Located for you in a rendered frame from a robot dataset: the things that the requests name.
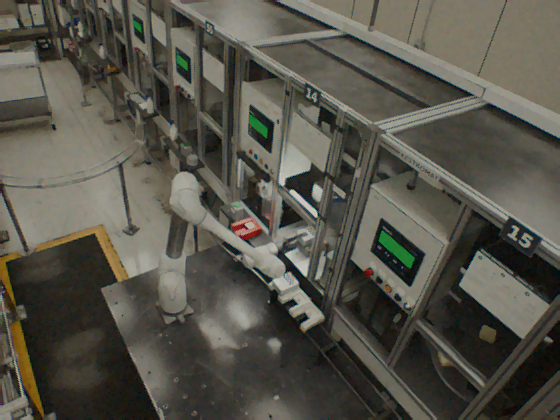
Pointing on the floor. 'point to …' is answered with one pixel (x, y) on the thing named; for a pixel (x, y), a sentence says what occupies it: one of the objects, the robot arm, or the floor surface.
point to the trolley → (28, 108)
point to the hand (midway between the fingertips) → (302, 238)
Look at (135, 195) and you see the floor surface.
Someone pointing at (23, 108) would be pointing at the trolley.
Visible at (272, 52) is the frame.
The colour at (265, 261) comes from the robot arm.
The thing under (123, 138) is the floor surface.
